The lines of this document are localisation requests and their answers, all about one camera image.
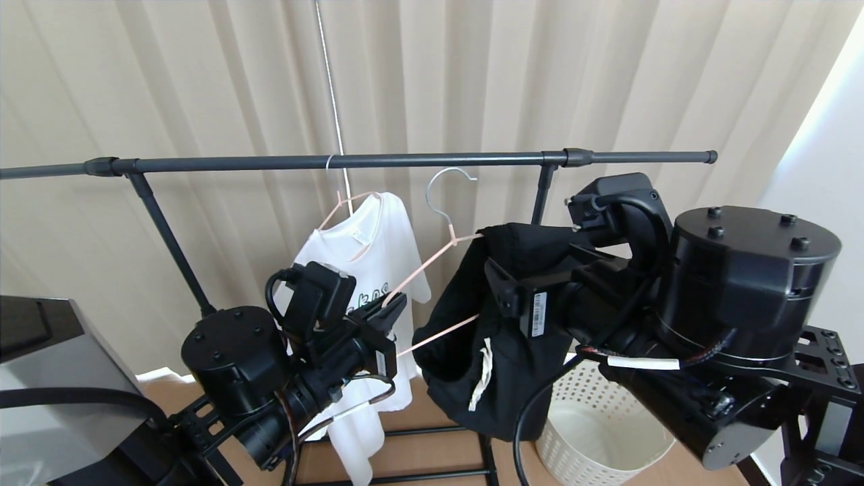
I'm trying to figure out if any black clothes rack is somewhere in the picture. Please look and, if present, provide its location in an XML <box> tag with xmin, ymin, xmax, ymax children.
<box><xmin>0</xmin><ymin>148</ymin><xmax>718</xmax><ymax>486</ymax></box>

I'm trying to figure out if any white laundry basket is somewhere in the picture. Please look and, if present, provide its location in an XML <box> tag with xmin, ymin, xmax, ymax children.
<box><xmin>535</xmin><ymin>358</ymin><xmax>677</xmax><ymax>486</ymax></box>

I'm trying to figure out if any black garment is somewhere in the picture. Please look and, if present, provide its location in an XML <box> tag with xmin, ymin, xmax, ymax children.
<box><xmin>412</xmin><ymin>223</ymin><xmax>635</xmax><ymax>443</ymax></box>

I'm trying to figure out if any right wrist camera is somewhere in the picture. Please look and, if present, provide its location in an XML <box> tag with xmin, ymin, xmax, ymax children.
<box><xmin>566</xmin><ymin>172</ymin><xmax>674</xmax><ymax>261</ymax></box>

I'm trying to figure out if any pink clothes hanger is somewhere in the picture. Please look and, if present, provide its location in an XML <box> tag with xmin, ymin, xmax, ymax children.
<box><xmin>380</xmin><ymin>167</ymin><xmax>488</xmax><ymax>358</ymax></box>
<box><xmin>316</xmin><ymin>154</ymin><xmax>385</xmax><ymax>263</ymax></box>

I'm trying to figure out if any white printed t-shirt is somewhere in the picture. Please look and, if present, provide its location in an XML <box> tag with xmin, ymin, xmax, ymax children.
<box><xmin>290</xmin><ymin>192</ymin><xmax>433</xmax><ymax>486</ymax></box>

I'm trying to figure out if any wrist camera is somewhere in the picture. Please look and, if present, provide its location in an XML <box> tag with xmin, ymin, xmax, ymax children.
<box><xmin>566</xmin><ymin>172</ymin><xmax>674</xmax><ymax>261</ymax></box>
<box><xmin>282</xmin><ymin>262</ymin><xmax>357</xmax><ymax>346</ymax></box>

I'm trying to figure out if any beige curtain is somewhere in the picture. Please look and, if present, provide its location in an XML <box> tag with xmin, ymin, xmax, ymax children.
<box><xmin>0</xmin><ymin>0</ymin><xmax>864</xmax><ymax>379</ymax></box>

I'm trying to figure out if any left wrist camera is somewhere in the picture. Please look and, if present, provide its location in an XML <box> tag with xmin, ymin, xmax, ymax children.
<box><xmin>282</xmin><ymin>262</ymin><xmax>357</xmax><ymax>346</ymax></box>

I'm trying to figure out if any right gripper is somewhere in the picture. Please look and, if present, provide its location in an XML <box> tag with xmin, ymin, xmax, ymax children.
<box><xmin>485</xmin><ymin>260</ymin><xmax>666</xmax><ymax>352</ymax></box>

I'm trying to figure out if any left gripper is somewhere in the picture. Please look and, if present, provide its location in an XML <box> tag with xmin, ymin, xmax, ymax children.
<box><xmin>240</xmin><ymin>317</ymin><xmax>399</xmax><ymax>470</ymax></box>

